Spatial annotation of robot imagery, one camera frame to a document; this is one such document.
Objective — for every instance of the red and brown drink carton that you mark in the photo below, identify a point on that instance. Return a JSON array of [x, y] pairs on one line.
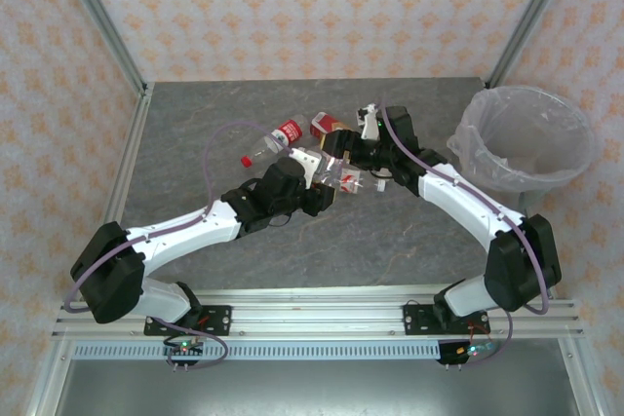
[[322, 124]]

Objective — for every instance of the crushed bottle red-white label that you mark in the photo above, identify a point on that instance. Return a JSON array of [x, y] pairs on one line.
[[348, 179]]

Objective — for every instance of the red-label bottle with red cap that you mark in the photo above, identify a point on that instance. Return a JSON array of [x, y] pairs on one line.
[[290, 131]]

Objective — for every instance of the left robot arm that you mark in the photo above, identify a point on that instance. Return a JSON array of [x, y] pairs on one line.
[[185, 236]]

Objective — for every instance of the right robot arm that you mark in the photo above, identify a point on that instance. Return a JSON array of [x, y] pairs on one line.
[[463, 197]]

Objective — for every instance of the grey round waste bin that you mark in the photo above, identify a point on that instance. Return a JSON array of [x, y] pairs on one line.
[[531, 197]]

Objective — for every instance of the clear plastic bin liner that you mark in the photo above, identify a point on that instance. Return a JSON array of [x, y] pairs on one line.
[[536, 143]]

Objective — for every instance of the grey metal panel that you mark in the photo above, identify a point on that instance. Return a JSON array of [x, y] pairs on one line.
[[312, 387]]

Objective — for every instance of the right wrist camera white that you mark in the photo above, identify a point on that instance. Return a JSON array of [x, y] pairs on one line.
[[370, 126]]

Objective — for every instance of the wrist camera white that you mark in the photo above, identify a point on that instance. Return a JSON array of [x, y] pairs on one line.
[[370, 126], [306, 160]]

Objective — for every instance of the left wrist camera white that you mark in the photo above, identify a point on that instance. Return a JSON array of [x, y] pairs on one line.
[[306, 160]]

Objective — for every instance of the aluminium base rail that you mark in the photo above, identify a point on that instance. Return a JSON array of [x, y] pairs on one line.
[[317, 313]]

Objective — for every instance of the aluminium table side rail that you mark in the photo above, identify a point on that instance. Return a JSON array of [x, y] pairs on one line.
[[139, 119]]

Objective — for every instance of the aluminium corner post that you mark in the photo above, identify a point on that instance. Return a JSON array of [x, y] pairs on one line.
[[526, 21], [102, 21]]

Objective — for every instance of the aluminium lower frame bar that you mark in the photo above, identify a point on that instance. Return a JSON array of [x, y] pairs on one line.
[[49, 377], [582, 377]]

